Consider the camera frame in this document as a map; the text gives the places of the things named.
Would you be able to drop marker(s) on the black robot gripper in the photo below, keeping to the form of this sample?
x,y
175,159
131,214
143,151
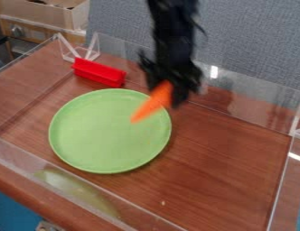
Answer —
x,y
173,34

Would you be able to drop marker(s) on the orange toy carrot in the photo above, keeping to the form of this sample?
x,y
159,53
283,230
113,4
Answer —
x,y
160,100

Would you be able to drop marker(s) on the red plastic block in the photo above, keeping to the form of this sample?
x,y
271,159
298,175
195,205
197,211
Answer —
x,y
98,72

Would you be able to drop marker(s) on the green round plate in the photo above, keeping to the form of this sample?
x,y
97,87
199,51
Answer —
x,y
94,138

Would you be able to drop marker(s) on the cardboard box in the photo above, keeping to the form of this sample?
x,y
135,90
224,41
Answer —
x,y
66,14

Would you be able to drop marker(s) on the wooden shelf unit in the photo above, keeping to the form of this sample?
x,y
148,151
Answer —
x,y
37,32

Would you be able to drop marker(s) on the clear acrylic tray enclosure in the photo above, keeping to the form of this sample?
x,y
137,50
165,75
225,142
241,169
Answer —
x,y
227,176

